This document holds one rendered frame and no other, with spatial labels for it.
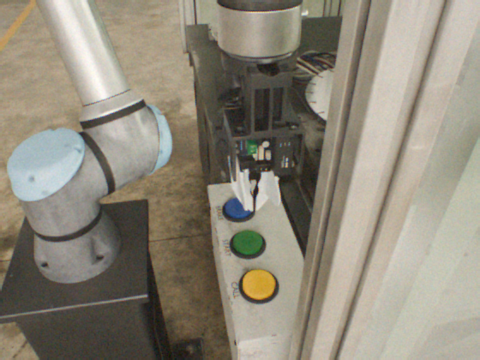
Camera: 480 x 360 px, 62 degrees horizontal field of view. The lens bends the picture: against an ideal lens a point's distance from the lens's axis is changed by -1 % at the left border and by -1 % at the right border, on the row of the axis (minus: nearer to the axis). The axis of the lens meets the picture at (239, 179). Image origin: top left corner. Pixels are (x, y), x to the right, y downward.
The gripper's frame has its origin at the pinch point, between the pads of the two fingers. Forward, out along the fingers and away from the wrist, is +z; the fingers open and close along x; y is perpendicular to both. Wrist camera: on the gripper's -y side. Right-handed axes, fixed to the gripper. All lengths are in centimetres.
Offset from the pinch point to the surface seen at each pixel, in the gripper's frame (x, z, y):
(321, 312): 0.6, -7.2, 22.0
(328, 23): 61, 20, -132
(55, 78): -98, 91, -270
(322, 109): 18.4, 2.3, -25.0
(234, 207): -1.4, 6.8, -6.3
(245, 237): -0.9, 7.0, 0.0
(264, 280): 0.0, 7.2, 7.6
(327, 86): 22.7, 2.1, -34.0
